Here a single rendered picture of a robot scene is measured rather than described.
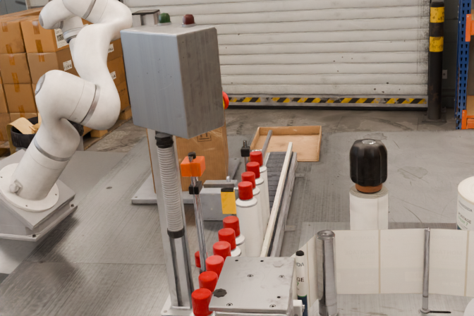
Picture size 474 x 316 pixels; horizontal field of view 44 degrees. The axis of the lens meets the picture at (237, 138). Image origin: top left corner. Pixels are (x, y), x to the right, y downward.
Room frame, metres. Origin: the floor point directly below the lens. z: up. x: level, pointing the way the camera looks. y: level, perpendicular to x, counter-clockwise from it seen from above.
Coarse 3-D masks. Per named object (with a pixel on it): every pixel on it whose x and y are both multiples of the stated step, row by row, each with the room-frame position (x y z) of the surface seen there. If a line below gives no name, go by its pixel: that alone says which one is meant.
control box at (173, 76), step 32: (128, 32) 1.10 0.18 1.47; (160, 32) 1.04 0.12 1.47; (192, 32) 1.02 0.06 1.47; (128, 64) 1.11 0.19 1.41; (160, 64) 1.04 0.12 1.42; (192, 64) 1.02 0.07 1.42; (160, 96) 1.05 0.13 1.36; (192, 96) 1.01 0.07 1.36; (160, 128) 1.06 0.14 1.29; (192, 128) 1.01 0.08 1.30
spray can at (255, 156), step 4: (252, 152) 1.45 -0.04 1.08; (256, 152) 1.45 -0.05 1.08; (260, 152) 1.44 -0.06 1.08; (252, 156) 1.43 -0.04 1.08; (256, 156) 1.43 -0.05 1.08; (260, 156) 1.43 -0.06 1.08; (252, 160) 1.43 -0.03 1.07; (256, 160) 1.43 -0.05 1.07; (260, 160) 1.43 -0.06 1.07; (260, 164) 1.43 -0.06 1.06; (260, 168) 1.43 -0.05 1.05; (264, 168) 1.43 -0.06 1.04; (260, 172) 1.42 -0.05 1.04; (264, 172) 1.43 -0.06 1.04; (264, 176) 1.43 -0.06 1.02; (268, 192) 1.44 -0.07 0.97; (268, 196) 1.44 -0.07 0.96; (268, 200) 1.44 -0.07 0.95; (268, 204) 1.43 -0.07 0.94; (268, 208) 1.43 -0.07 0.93; (268, 212) 1.43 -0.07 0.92; (268, 216) 1.43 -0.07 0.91; (268, 220) 1.43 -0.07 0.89
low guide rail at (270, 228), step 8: (288, 144) 1.97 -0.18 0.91; (288, 152) 1.88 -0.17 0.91; (288, 160) 1.83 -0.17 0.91; (280, 184) 1.62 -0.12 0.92; (280, 192) 1.56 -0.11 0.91; (272, 208) 1.46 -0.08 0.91; (272, 216) 1.41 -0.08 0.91; (272, 224) 1.37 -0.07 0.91; (272, 232) 1.35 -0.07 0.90; (264, 240) 1.29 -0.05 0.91; (264, 248) 1.24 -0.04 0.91; (264, 256) 1.21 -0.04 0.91
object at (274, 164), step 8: (272, 152) 1.99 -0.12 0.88; (280, 152) 1.98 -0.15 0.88; (272, 160) 1.91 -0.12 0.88; (280, 160) 1.90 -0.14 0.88; (272, 168) 1.84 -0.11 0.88; (280, 168) 1.83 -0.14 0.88; (288, 168) 1.83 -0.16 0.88; (272, 176) 1.76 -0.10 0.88; (280, 176) 1.76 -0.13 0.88; (272, 184) 1.70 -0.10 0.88; (272, 192) 1.64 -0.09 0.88; (272, 200) 1.58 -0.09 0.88; (280, 200) 1.58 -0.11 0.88; (280, 208) 1.53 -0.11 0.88; (272, 240) 1.35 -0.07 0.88
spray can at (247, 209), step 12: (240, 192) 1.24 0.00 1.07; (252, 192) 1.24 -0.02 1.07; (240, 204) 1.23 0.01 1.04; (252, 204) 1.23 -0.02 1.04; (240, 216) 1.23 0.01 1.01; (252, 216) 1.22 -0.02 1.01; (240, 228) 1.23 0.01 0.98; (252, 228) 1.22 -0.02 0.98; (252, 240) 1.22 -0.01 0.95; (252, 252) 1.22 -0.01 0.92
